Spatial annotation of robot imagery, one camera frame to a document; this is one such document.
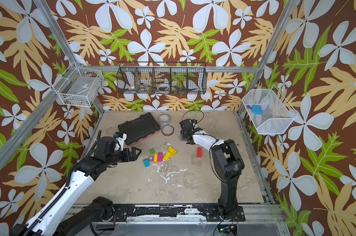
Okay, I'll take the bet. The blue object in basket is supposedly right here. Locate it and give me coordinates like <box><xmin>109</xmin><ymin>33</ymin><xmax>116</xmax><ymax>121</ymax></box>
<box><xmin>246</xmin><ymin>105</ymin><xmax>263</xmax><ymax>115</ymax></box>

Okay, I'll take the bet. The white wire basket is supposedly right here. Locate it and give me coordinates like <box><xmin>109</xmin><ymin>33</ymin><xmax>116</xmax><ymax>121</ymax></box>
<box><xmin>242</xmin><ymin>86</ymin><xmax>299</xmax><ymax>136</ymax></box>
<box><xmin>53</xmin><ymin>64</ymin><xmax>104</xmax><ymax>107</ymax></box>

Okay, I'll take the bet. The magenta wood block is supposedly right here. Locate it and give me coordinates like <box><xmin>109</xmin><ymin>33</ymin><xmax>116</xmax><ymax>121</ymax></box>
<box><xmin>158</xmin><ymin>152</ymin><xmax>163</xmax><ymax>162</ymax></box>

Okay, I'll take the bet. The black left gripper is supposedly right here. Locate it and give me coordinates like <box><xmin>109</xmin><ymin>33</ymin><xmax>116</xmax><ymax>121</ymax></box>
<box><xmin>106</xmin><ymin>146</ymin><xmax>142</xmax><ymax>167</ymax></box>

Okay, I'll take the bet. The teal wood block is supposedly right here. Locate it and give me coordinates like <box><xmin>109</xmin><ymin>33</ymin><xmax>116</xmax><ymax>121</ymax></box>
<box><xmin>143</xmin><ymin>158</ymin><xmax>150</xmax><ymax>168</ymax></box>

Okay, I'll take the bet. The white wire basket right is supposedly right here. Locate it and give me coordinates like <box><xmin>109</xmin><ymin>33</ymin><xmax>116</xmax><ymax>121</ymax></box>
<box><xmin>242</xmin><ymin>86</ymin><xmax>299</xmax><ymax>136</ymax></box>

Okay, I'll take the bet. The white wire basket left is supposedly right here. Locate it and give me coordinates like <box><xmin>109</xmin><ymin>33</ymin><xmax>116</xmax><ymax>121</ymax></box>
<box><xmin>53</xmin><ymin>64</ymin><xmax>104</xmax><ymax>107</ymax></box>

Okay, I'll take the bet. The black plastic tool case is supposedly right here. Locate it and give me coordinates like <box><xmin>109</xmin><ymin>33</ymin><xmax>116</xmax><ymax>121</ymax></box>
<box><xmin>118</xmin><ymin>113</ymin><xmax>161</xmax><ymax>146</ymax></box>

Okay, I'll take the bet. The red wood block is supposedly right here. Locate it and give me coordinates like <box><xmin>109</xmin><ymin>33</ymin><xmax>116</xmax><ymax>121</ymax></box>
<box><xmin>197</xmin><ymin>147</ymin><xmax>203</xmax><ymax>158</ymax></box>

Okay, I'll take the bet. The white tape roll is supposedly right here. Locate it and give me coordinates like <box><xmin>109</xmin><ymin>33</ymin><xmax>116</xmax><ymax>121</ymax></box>
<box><xmin>157</xmin><ymin>83</ymin><xmax>170</xmax><ymax>91</ymax></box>

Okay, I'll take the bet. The yellow arch block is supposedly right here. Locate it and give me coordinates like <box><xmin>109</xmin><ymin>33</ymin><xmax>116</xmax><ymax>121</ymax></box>
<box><xmin>168</xmin><ymin>147</ymin><xmax>178</xmax><ymax>156</ymax></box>

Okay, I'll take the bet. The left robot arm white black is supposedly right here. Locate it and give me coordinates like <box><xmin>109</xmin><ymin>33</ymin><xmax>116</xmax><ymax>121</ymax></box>
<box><xmin>9</xmin><ymin>132</ymin><xmax>141</xmax><ymax>236</ymax></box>

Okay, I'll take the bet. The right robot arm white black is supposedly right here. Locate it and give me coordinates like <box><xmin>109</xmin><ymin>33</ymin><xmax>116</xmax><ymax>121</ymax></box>
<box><xmin>179</xmin><ymin>119</ymin><xmax>245</xmax><ymax>219</ymax></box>

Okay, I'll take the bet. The orange wood block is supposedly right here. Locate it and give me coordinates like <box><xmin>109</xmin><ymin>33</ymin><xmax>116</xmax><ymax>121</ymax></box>
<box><xmin>153</xmin><ymin>153</ymin><xmax>158</xmax><ymax>163</ymax></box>

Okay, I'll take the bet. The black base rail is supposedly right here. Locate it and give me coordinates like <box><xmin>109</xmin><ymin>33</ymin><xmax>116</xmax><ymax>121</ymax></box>
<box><xmin>113</xmin><ymin>203</ymin><xmax>246</xmax><ymax>222</ymax></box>

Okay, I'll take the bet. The black wire basket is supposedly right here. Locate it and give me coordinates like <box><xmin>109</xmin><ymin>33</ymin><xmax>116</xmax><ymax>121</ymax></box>
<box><xmin>115</xmin><ymin>62</ymin><xmax>207</xmax><ymax>94</ymax></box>

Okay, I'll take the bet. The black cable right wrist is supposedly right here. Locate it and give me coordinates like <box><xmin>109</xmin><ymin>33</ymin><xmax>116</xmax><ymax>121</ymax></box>
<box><xmin>181</xmin><ymin>110</ymin><xmax>205</xmax><ymax>126</ymax></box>

